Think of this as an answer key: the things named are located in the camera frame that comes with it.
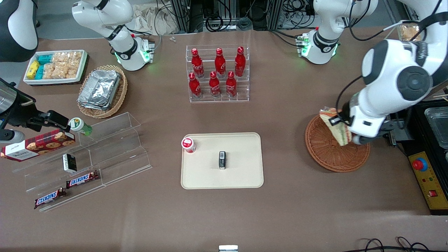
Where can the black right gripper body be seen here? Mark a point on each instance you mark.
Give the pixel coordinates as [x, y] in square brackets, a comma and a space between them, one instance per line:
[21, 112]

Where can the stacked aluminium foil trays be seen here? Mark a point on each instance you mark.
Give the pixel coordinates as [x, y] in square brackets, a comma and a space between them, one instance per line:
[99, 89]

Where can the clear acrylic bottle rack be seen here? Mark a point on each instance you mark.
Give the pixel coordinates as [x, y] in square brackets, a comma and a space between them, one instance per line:
[206, 99]

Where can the teal snack packet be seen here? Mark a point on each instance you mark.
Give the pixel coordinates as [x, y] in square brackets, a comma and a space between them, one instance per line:
[40, 72]
[45, 58]

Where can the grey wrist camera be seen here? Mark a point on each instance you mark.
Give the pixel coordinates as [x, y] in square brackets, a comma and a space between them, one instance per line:
[10, 136]
[361, 140]

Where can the clear acrylic stepped shelf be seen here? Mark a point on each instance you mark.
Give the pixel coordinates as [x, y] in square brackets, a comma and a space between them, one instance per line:
[119, 154]

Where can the red emergency stop button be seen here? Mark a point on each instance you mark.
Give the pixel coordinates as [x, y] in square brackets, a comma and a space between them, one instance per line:
[420, 164]

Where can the beige plastic tray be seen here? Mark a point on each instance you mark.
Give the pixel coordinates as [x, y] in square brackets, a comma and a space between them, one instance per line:
[241, 175]

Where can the round brown wicker basket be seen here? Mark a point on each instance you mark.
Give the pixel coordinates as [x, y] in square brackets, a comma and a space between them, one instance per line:
[325, 154]

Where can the black sealing machine yellow panel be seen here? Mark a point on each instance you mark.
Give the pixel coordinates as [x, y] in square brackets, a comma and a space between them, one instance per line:
[428, 175]

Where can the yellow snack packet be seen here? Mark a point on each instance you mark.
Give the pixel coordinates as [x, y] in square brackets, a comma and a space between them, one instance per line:
[33, 69]

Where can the small black white box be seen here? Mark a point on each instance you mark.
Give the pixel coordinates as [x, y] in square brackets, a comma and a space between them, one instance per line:
[70, 163]

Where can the clear plastic container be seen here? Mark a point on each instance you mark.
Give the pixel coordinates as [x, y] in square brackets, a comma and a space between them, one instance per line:
[437, 126]

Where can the clear bag of snacks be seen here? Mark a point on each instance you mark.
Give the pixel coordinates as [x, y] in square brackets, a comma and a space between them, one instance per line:
[408, 32]

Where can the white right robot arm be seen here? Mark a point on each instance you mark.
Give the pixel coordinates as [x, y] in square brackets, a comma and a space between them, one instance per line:
[119, 21]

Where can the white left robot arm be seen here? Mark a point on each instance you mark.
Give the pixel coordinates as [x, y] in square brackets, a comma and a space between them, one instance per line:
[395, 70]

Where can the crumpled beige cloth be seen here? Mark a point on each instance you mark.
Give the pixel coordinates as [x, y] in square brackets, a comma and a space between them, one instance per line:
[147, 21]

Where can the small white black device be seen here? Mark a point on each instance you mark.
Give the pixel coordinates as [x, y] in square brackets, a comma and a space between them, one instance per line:
[228, 248]

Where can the red tartan cookie box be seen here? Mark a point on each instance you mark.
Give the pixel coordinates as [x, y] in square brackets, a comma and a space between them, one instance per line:
[31, 147]

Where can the oval light wicker basket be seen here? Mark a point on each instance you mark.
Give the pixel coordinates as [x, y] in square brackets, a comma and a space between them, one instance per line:
[120, 96]

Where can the red cola bottle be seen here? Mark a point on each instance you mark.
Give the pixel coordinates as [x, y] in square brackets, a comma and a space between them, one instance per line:
[194, 86]
[240, 62]
[214, 85]
[219, 63]
[197, 64]
[231, 85]

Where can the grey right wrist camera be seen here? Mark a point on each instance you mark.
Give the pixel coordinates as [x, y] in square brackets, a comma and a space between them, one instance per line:
[10, 136]

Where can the white rectangular snack tray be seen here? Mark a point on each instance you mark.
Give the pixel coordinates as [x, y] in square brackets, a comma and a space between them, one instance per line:
[82, 71]

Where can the clear bag of crackers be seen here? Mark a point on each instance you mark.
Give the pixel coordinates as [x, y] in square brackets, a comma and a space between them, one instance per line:
[68, 58]
[57, 71]

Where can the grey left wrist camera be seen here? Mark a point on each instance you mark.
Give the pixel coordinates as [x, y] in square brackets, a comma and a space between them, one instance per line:
[361, 140]

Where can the triangular sandwich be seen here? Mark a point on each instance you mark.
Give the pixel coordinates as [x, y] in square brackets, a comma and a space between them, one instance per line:
[341, 134]

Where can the Snickers chocolate bar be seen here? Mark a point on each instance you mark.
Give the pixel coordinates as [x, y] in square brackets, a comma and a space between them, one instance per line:
[49, 198]
[82, 179]

